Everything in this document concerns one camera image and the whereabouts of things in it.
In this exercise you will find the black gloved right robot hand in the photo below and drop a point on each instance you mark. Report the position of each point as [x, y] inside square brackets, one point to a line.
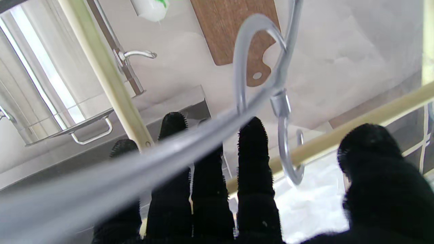
[383, 189]

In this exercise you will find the grey plastic clothes hanger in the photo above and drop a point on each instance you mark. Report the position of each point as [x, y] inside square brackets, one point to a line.
[101, 189]

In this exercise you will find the brown wooden cutting board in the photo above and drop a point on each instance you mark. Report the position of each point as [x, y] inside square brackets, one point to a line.
[220, 34]

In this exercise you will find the wooden hanging rack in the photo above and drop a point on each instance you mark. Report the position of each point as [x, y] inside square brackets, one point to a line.
[108, 78]

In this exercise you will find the large steel stock pot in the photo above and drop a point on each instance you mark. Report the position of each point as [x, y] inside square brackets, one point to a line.
[40, 74]

